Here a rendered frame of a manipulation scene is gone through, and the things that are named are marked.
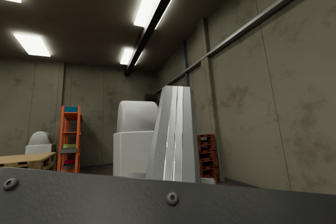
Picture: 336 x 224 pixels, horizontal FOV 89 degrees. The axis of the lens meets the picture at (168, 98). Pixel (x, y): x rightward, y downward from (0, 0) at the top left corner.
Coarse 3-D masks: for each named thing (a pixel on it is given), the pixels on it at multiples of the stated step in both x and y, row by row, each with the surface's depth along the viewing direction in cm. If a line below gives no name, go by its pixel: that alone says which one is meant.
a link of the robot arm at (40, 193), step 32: (0, 192) 4; (32, 192) 4; (64, 192) 4; (96, 192) 4; (128, 192) 4; (160, 192) 4; (192, 192) 4; (224, 192) 4; (256, 192) 4; (288, 192) 4
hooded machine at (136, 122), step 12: (120, 108) 261; (132, 108) 256; (144, 108) 264; (156, 108) 272; (120, 120) 257; (132, 120) 248; (144, 120) 256; (120, 132) 232; (132, 132) 238; (144, 132) 245; (120, 144) 229; (132, 144) 234; (144, 144) 241; (120, 156) 226; (132, 156) 231; (144, 156) 238; (120, 168) 222; (132, 168) 228; (144, 168) 234
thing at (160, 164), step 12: (168, 96) 9; (168, 108) 8; (156, 120) 8; (168, 120) 8; (156, 132) 7; (168, 132) 7; (156, 144) 6; (168, 144) 6; (156, 156) 6; (168, 156) 6; (156, 168) 6; (168, 168) 6
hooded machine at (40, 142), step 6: (36, 132) 542; (42, 132) 548; (30, 138) 533; (36, 138) 538; (42, 138) 544; (48, 138) 557; (30, 144) 529; (36, 144) 535; (42, 144) 541; (48, 144) 544; (54, 144) 589; (30, 150) 523; (36, 150) 529; (42, 150) 535; (48, 150) 540; (54, 150) 590
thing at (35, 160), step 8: (48, 152) 263; (0, 160) 184; (8, 160) 179; (16, 160) 175; (24, 160) 170; (32, 160) 167; (40, 160) 169; (48, 160) 214; (32, 168) 165; (40, 168) 168; (48, 168) 220
